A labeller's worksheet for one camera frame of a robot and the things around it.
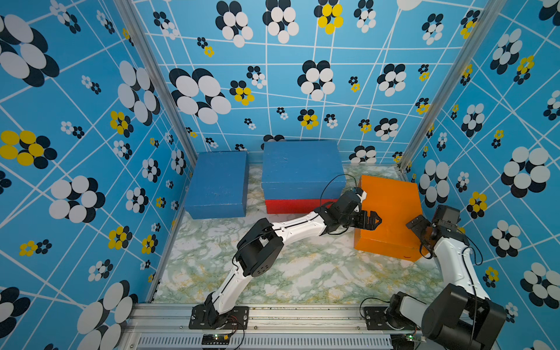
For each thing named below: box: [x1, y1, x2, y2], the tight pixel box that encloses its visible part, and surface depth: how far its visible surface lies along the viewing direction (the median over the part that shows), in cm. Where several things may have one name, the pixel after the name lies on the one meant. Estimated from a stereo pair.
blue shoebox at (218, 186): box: [184, 150, 250, 220], surface depth 98 cm
